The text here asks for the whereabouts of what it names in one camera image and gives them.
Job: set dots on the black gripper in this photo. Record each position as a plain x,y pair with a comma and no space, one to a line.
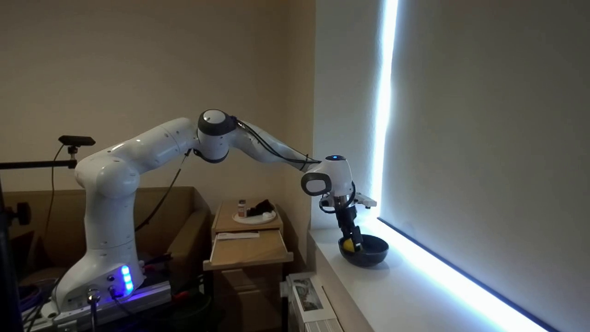
347,216

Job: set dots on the black sock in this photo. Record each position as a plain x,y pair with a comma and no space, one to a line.
260,207

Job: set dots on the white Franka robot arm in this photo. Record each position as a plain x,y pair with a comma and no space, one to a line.
111,185

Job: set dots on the dark blue bowl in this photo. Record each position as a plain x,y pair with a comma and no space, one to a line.
371,255

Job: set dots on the white round plate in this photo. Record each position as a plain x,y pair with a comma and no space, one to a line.
246,218

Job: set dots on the white window sill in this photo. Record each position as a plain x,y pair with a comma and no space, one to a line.
399,296

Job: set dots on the white radiator heater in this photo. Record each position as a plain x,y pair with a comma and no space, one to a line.
307,307

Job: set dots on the pull-out wooden shelf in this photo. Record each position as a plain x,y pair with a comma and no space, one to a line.
246,249

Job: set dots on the orange pill bottle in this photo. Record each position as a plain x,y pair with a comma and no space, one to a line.
242,207

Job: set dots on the light wooden side cabinet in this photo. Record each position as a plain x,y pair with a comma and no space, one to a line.
246,301

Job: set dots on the grey window blind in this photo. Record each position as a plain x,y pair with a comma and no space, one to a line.
491,154

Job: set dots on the tan leather armchair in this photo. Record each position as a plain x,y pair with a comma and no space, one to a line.
177,214

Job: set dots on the black horizontal pole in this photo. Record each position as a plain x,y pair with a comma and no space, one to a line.
37,165

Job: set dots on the aluminium profile rail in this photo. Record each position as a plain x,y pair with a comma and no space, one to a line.
122,301

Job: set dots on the black camera on pole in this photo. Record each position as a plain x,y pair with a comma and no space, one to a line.
76,141

